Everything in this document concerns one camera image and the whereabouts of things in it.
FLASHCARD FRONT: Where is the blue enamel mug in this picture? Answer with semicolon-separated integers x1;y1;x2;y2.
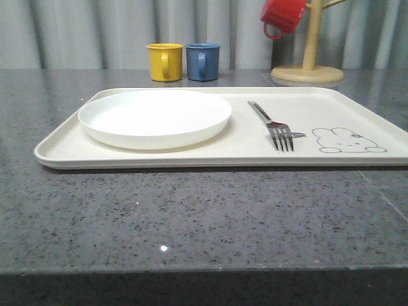
186;43;221;82

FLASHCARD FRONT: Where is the red enamel mug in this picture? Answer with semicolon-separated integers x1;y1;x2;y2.
261;0;307;40

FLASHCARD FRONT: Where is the grey pleated curtain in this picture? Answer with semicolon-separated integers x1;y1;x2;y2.
1;1;407;69

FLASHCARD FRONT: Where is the white round plate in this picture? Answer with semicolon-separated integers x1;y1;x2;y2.
78;89;232;150

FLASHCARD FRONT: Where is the cream rabbit serving tray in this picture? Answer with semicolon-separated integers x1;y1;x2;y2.
34;87;407;169

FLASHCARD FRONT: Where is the yellow enamel mug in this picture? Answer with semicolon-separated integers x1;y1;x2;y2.
147;43;184;82

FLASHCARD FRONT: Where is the wooden mug tree stand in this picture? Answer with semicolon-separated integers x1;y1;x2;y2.
271;0;344;83

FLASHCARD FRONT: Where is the silver metal fork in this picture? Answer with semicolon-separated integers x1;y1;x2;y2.
248;101;294;152

